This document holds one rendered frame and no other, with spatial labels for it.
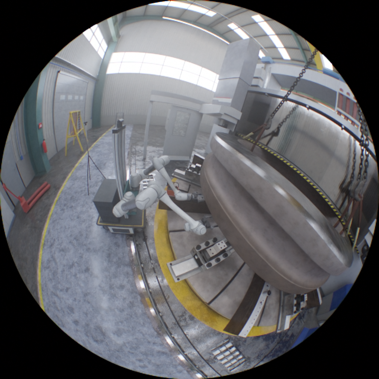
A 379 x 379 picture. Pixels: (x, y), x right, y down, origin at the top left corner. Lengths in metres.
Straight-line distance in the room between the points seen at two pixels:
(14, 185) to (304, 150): 10.10
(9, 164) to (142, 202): 6.00
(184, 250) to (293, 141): 4.33
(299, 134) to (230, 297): 4.51
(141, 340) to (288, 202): 2.50
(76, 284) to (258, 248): 2.76
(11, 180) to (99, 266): 5.14
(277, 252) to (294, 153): 3.40
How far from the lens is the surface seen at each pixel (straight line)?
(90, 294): 2.33
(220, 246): 1.45
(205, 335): 2.31
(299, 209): 1.04
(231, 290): 2.00
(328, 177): 4.21
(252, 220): 1.34
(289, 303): 2.63
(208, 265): 1.43
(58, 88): 9.21
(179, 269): 1.59
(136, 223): 2.02
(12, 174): 6.30
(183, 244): 1.88
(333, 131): 4.50
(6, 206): 5.48
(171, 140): 4.69
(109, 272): 2.17
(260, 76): 6.10
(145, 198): 0.93
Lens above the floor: 2.00
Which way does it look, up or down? 37 degrees down
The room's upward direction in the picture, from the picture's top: 17 degrees clockwise
